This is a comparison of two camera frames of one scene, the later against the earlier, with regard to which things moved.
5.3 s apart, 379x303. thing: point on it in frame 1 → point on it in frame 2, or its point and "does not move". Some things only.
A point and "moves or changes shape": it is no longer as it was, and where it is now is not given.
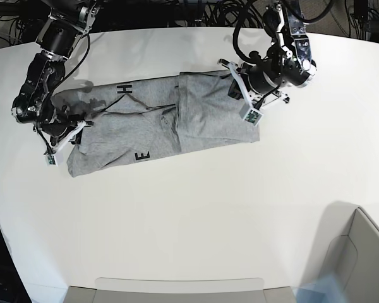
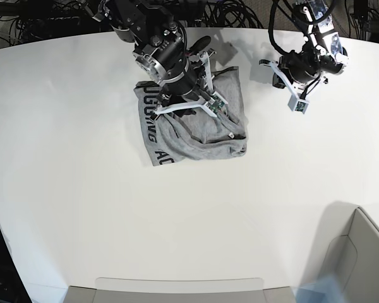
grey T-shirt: [117, 121] moves or changes shape
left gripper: [77, 139] → [167, 100]
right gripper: [234, 91] → [278, 82]
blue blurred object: [328, 290] does not move
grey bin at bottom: [180, 290] does not move
